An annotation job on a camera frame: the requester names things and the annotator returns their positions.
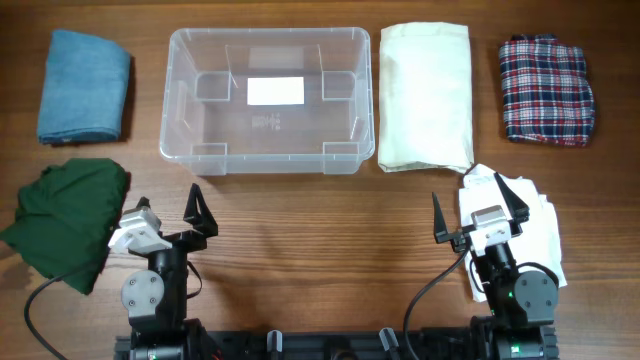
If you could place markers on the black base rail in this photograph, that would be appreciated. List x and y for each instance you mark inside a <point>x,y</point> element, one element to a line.
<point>428,343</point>

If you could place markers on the cream cloth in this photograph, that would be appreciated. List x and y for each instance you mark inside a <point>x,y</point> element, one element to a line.
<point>425,97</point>

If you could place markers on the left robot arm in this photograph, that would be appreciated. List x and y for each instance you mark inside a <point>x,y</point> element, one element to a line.
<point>156,298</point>

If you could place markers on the plaid shirt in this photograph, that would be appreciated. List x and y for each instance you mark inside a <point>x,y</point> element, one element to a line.
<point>547,97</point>

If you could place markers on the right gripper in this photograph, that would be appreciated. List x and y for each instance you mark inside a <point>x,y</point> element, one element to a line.
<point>518,210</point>

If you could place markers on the white label in container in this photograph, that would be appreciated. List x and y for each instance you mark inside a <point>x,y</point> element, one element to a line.
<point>275,91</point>

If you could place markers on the dark green garment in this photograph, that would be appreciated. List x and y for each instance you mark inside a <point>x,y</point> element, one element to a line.
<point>66,217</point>

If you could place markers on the clear plastic storage container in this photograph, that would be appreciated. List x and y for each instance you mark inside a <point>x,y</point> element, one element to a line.
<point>208,127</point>

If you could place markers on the folded blue towel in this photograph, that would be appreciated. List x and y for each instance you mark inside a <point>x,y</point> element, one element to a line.
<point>84,90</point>

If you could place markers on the white garment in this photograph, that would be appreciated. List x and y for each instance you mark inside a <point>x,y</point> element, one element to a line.
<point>540,241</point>

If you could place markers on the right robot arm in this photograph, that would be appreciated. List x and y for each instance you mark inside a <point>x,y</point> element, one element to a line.
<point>522,297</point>

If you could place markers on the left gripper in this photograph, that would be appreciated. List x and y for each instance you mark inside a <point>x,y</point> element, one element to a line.
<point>205,223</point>

